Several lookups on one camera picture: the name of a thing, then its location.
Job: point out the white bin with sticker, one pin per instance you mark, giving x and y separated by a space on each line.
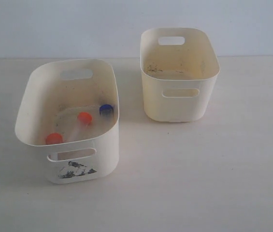
55 94

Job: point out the blue-capped clear tube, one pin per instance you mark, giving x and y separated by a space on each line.
106 111

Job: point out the cream plastic bin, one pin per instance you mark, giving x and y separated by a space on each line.
179 70

